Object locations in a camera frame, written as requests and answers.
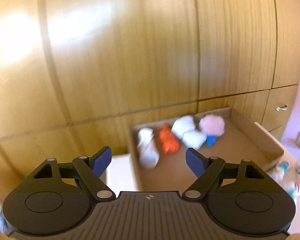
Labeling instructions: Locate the white waffle sock bundle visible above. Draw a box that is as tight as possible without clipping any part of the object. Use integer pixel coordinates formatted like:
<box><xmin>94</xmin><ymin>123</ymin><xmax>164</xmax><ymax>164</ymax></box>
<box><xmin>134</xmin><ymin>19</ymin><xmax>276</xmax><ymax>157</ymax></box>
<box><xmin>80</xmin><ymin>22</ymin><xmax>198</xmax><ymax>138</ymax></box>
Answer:
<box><xmin>171</xmin><ymin>115</ymin><xmax>207</xmax><ymax>150</ymax></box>

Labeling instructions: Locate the wooden wardrobe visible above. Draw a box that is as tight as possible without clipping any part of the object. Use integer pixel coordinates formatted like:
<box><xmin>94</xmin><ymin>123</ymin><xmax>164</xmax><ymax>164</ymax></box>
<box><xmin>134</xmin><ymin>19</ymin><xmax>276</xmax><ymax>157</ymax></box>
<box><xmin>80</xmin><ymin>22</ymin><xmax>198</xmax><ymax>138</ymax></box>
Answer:
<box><xmin>0</xmin><ymin>0</ymin><xmax>300</xmax><ymax>199</ymax></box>

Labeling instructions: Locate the silver drawer handle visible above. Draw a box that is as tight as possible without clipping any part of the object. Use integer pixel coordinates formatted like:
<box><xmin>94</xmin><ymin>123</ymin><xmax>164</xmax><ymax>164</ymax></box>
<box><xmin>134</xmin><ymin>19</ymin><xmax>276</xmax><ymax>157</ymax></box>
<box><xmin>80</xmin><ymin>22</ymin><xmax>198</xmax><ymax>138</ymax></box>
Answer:
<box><xmin>276</xmin><ymin>105</ymin><xmax>288</xmax><ymax>112</ymax></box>

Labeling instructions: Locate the white fluffy teal-band bundle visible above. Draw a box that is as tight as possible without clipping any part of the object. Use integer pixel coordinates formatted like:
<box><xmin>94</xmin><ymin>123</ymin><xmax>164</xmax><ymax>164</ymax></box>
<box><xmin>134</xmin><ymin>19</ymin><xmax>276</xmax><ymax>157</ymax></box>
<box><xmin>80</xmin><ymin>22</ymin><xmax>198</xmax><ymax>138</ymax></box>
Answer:
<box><xmin>268</xmin><ymin>160</ymin><xmax>291</xmax><ymax>182</ymax></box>

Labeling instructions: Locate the cardboard box tray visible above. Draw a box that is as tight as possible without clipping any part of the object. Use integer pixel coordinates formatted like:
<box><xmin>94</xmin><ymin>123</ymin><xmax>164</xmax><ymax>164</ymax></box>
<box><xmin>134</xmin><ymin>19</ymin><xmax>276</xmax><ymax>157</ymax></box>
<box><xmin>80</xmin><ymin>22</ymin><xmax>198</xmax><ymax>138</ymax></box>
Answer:
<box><xmin>129</xmin><ymin>106</ymin><xmax>285</xmax><ymax>192</ymax></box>

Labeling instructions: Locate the orange sock bundle in box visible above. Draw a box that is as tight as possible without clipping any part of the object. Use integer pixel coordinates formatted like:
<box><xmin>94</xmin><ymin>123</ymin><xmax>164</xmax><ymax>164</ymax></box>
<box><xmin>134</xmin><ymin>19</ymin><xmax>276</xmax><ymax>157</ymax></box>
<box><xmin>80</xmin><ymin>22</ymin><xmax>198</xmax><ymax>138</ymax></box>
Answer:
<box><xmin>158</xmin><ymin>124</ymin><xmax>180</xmax><ymax>154</ymax></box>

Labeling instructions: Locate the small blue sock bundle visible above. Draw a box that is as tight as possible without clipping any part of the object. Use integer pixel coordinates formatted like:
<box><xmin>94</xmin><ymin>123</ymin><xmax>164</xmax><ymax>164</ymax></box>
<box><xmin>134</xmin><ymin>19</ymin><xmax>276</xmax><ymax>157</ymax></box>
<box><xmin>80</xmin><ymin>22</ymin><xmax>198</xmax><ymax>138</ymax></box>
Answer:
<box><xmin>206</xmin><ymin>135</ymin><xmax>217</xmax><ymax>147</ymax></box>

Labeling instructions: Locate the white sock bundle far left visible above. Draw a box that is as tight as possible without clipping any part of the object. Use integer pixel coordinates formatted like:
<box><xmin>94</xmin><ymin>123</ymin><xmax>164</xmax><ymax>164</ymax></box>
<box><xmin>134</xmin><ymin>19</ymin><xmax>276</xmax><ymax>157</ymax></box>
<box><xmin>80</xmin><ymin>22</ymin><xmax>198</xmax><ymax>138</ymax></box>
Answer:
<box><xmin>137</xmin><ymin>127</ymin><xmax>160</xmax><ymax>169</ymax></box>

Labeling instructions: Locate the pink fluffy sock bundle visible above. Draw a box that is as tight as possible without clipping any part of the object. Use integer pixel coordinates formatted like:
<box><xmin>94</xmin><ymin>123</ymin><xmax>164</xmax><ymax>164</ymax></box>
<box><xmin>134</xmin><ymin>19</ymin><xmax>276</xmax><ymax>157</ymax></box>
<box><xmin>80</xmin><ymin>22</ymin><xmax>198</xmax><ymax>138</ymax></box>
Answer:
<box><xmin>199</xmin><ymin>114</ymin><xmax>225</xmax><ymax>137</ymax></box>

